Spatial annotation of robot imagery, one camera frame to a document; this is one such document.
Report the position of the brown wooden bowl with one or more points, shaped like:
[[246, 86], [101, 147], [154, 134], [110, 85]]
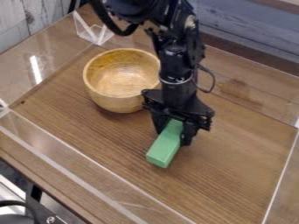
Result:
[[115, 77]]

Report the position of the clear acrylic corner bracket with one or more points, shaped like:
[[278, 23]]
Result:
[[97, 34]]

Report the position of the green rectangular block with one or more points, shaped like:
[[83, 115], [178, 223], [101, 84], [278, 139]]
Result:
[[166, 145]]

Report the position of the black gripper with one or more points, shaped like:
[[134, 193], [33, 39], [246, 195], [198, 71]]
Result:
[[175, 101]]

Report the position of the black metal table leg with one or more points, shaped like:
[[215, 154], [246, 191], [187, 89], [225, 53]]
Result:
[[43, 215]]

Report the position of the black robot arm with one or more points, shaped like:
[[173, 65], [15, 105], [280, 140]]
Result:
[[171, 25]]

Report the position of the clear acrylic tray border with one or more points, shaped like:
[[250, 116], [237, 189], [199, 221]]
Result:
[[85, 154]]

